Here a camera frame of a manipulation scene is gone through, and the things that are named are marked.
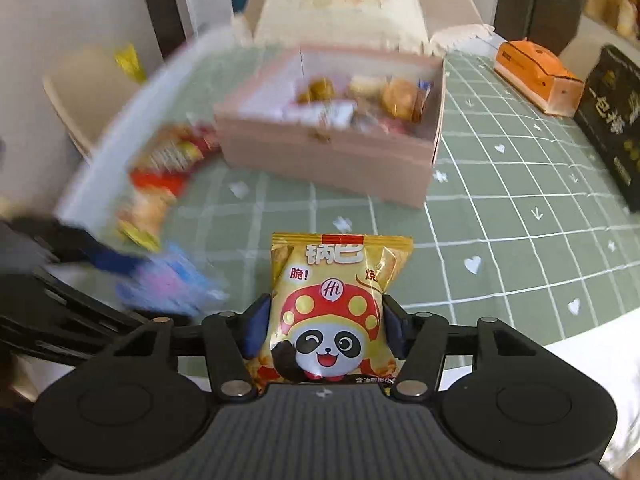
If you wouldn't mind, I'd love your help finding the yellow panda snack bag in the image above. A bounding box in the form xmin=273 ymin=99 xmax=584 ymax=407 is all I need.
xmin=245 ymin=233 xmax=413 ymax=389

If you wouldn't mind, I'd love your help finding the blue pink snack packet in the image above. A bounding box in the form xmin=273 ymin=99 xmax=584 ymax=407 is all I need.
xmin=115 ymin=246 xmax=229 ymax=321

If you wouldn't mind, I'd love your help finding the red yellow snack bag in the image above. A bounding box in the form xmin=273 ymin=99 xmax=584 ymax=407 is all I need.
xmin=117 ymin=122 xmax=221 ymax=252

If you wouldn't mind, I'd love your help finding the green grid tablecloth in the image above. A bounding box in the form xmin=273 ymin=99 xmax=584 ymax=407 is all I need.
xmin=163 ymin=53 xmax=639 ymax=344

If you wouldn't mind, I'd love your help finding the beige chair left side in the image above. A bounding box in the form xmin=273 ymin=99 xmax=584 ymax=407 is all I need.
xmin=42 ymin=46 xmax=141 ymax=159

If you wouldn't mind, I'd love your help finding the pink cardboard box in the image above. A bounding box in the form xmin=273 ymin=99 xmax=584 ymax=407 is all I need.
xmin=214 ymin=47 xmax=446 ymax=208

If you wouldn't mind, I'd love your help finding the brown wrapped pastry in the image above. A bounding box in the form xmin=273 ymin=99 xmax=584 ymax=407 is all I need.
xmin=296 ymin=77 xmax=336 ymax=104

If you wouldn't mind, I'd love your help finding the orange carton box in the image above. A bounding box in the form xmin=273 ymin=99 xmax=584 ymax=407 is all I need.
xmin=494 ymin=40 xmax=585 ymax=118

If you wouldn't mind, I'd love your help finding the black gift box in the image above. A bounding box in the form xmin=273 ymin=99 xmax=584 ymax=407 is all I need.
xmin=575 ymin=44 xmax=640 ymax=212

